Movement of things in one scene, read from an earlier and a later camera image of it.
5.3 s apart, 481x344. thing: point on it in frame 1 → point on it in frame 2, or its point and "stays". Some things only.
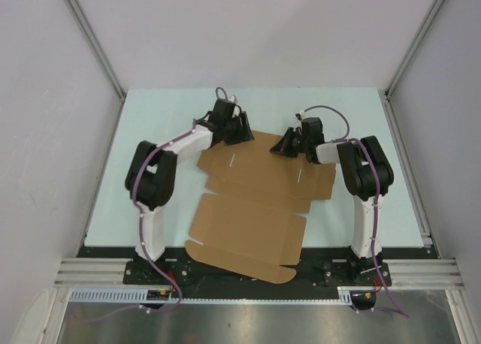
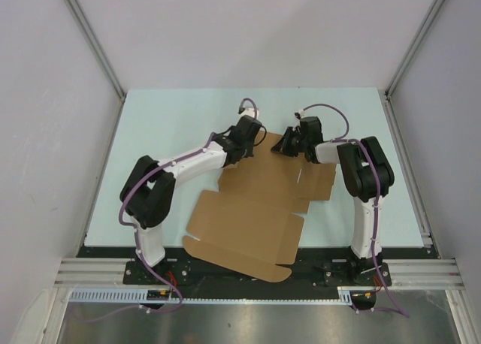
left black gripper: [239, 137] → [249, 152]
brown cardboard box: [252, 218] stays
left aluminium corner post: [91, 36] stays
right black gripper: [283, 147] stays
